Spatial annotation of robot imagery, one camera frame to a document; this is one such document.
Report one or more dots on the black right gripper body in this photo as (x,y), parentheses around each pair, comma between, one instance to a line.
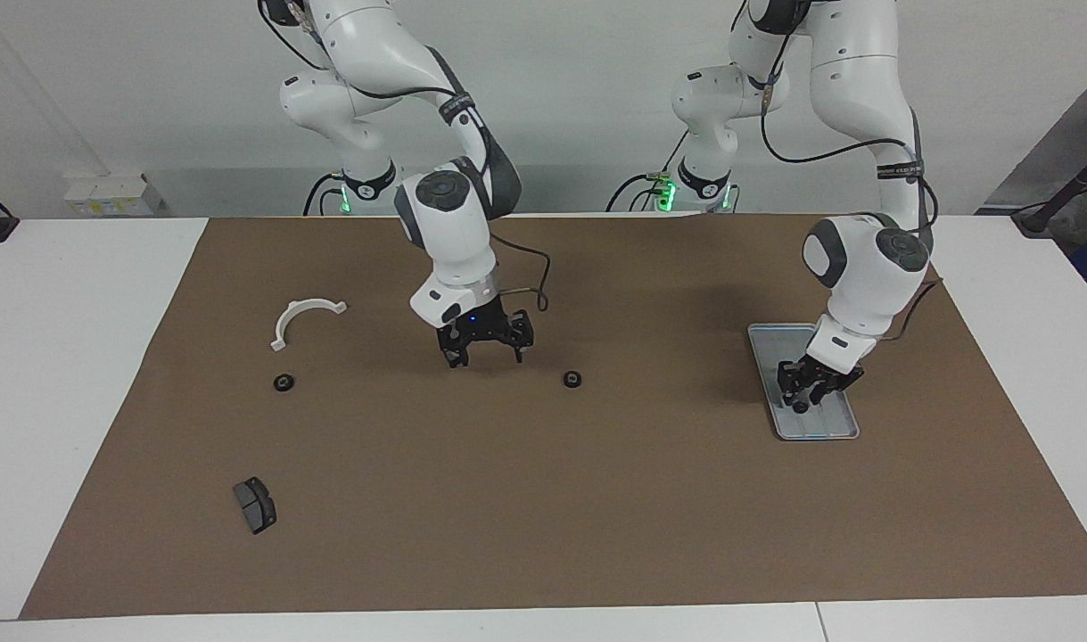
(485,328)

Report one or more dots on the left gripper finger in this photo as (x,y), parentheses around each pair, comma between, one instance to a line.
(815,397)
(788,383)

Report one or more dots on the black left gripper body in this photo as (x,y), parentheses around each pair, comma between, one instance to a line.
(827,379)

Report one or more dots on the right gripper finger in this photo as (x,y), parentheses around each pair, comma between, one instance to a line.
(522,346)
(457,355)

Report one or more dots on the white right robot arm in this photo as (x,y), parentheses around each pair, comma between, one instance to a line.
(454,241)

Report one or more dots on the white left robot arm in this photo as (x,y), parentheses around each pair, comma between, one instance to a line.
(868,285)

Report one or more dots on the silver metal tray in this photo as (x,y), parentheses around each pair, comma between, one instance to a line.
(833,426)

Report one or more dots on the brown table mat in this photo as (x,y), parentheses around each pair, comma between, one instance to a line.
(552,499)

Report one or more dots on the dark grey brake pad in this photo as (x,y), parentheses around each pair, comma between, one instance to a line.
(256,506)

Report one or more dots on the black stand pole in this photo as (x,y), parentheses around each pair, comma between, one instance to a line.
(1056,201)

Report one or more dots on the white curved plastic bracket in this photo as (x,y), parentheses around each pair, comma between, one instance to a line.
(286,319)

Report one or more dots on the white wall socket box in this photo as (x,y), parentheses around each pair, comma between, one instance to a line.
(106,192)

